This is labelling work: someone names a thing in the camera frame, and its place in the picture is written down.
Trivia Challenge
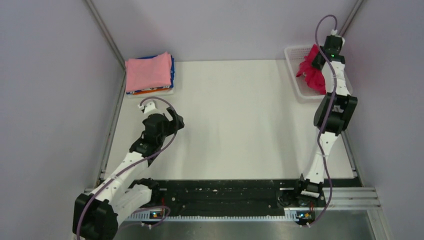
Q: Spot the crimson red t shirt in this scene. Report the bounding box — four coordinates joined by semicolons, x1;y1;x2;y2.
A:
295;44;326;95

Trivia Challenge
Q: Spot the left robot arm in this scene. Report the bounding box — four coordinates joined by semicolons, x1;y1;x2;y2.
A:
72;106;185;240

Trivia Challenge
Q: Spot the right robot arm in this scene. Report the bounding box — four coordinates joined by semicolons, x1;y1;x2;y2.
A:
277;33;358;207

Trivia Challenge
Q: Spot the white folded t shirt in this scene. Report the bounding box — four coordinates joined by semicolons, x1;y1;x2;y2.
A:
125;88;174;98

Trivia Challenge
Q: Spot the white plastic basket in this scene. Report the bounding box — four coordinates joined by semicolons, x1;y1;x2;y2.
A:
284;44;324;103

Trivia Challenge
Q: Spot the orange folded t shirt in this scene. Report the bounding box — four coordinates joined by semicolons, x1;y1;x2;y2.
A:
128;88;172;95

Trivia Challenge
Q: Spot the blue folded t shirt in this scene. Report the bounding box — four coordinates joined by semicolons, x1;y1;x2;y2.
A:
126;54;175;95

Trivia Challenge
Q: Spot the pink folded t shirt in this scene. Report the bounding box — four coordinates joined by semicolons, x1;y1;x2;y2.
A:
124;51;173;93

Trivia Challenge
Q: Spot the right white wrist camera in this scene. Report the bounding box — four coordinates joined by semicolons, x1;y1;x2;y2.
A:
330;29;345;42

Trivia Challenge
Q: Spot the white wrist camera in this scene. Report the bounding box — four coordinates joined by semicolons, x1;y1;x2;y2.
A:
138;100;159;116
330;29;345;42

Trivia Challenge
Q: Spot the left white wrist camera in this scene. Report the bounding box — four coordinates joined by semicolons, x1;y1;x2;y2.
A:
138;100;159;116

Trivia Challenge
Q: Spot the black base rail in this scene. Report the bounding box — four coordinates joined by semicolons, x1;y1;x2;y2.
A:
129;178;329;218

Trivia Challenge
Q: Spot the white cable duct strip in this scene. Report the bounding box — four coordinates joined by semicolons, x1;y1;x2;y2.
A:
126;211;312;223

